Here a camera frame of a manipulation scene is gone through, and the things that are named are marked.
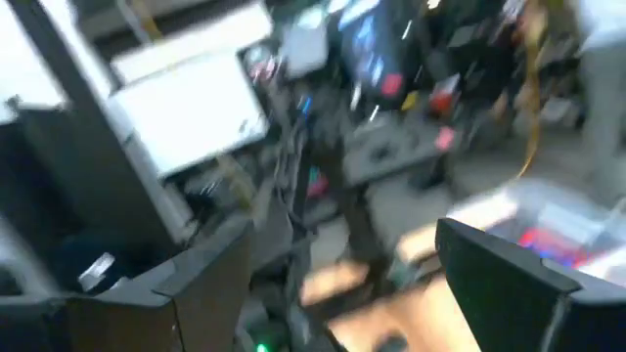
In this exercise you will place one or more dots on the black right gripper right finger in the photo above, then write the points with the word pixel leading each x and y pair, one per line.
pixel 504 293

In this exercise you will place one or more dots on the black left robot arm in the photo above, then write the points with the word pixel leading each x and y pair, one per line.
pixel 49 220

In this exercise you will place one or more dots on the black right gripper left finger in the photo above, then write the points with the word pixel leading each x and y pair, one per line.
pixel 195 303

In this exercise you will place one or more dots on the grey desk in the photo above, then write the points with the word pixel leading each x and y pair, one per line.
pixel 386 151

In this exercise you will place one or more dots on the white board panel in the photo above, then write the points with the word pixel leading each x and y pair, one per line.
pixel 191 112

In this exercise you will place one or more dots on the long red studded block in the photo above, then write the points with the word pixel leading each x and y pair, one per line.
pixel 535 240

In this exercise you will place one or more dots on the pink eraser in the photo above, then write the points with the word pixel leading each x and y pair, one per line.
pixel 445 138

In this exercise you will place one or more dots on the computer monitor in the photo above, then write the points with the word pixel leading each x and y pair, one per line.
pixel 371 54

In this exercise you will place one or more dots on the clear plastic bin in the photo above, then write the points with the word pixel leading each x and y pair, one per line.
pixel 552 210

